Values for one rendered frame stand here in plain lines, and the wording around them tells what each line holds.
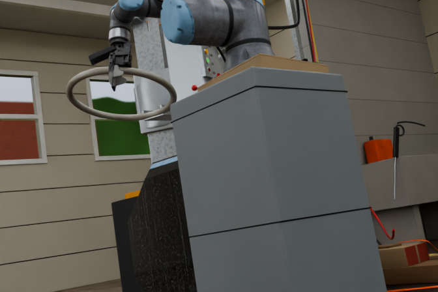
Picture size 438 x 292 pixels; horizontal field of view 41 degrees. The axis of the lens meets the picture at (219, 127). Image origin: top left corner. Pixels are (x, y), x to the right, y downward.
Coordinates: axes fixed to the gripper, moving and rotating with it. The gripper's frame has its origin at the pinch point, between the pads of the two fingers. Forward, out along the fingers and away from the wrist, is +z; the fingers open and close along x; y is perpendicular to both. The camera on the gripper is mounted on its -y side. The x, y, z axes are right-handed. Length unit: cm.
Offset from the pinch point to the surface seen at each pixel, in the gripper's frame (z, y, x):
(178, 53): -52, 21, 64
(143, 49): -99, -11, 134
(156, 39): -104, -1, 131
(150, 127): -44, -6, 143
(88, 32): -423, -185, 604
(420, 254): 50, 147, 109
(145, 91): -67, -8, 135
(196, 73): -39, 30, 62
